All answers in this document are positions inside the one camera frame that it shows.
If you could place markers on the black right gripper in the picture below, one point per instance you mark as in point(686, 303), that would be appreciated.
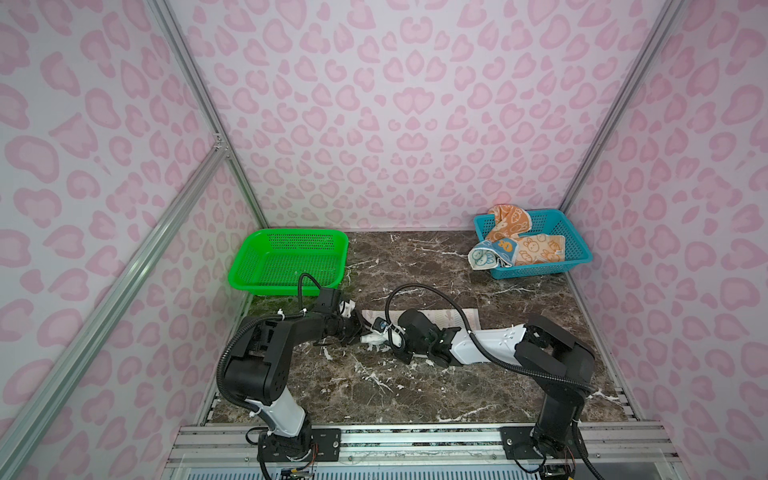
point(401, 357)

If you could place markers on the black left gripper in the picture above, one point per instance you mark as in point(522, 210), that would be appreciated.
point(359, 328)

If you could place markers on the pastel striped animal towel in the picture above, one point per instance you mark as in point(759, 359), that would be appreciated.
point(444, 318)

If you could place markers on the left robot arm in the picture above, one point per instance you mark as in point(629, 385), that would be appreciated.
point(253, 370)

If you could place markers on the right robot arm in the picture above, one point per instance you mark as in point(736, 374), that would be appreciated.
point(558, 362)

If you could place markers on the blue patterned towel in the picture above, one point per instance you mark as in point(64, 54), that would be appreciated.
point(487, 255)

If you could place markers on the green plastic basket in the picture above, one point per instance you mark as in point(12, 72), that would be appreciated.
point(273, 262)

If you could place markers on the orange patterned towel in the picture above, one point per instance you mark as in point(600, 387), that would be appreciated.
point(514, 222)

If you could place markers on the teal plastic basket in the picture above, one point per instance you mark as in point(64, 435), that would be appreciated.
point(547, 221)

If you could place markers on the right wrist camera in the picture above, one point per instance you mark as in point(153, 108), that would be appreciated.
point(384, 330)

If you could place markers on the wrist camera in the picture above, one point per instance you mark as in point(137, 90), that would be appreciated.
point(384, 330)
point(331, 301)

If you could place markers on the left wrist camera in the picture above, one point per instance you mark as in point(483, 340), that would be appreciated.
point(331, 301)

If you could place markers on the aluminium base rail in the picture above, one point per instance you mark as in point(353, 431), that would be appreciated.
point(624, 450)

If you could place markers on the aluminium frame corner post left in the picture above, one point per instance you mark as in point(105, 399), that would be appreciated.
point(180, 49)

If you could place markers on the aluminium frame corner post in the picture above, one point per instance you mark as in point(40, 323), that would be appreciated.
point(180, 49)
point(664, 25)

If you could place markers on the aluminium frame diagonal bar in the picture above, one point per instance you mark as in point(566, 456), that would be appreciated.
point(38, 414)

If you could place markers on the aluminium frame corner post right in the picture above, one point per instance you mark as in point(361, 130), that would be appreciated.
point(664, 25)

